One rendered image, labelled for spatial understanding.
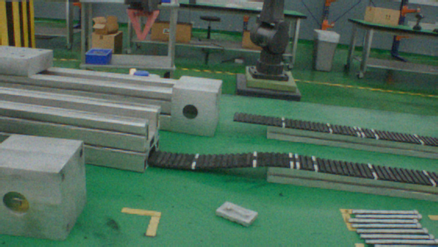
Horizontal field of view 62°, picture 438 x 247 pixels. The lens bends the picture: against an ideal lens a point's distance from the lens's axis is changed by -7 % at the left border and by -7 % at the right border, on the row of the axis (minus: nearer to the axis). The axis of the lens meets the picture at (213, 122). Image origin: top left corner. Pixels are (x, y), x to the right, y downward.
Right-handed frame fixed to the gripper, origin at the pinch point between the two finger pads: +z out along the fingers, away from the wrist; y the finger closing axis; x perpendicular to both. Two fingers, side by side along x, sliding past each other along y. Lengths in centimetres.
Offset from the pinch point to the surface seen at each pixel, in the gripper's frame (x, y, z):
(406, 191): 56, 34, 15
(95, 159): 3.9, 36.8, 15.0
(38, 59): -19.9, 13.8, 5.0
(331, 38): 132, -463, 41
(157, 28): -113, -446, 54
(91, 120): 3.4, 36.8, 8.4
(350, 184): 46, 33, 15
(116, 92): 0.6, 17.8, 9.2
